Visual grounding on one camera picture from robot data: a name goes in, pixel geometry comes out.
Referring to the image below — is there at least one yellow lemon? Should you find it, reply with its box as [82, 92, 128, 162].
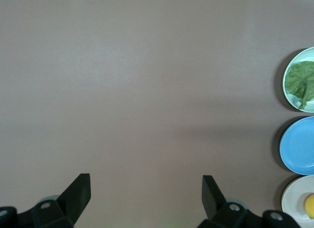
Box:
[305, 193, 314, 219]

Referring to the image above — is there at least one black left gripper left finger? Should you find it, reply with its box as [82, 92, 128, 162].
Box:
[0, 173, 91, 228]

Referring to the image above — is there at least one green lettuce leaf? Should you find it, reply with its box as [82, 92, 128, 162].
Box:
[285, 61, 314, 110]

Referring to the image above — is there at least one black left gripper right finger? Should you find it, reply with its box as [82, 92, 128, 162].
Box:
[196, 175, 301, 228]

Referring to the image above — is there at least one blue plate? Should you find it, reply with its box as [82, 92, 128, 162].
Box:
[280, 116, 314, 176]

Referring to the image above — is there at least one beige plate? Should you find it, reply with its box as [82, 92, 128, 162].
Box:
[281, 175, 314, 228]

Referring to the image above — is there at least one pale green plate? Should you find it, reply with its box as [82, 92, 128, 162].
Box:
[282, 47, 314, 113]

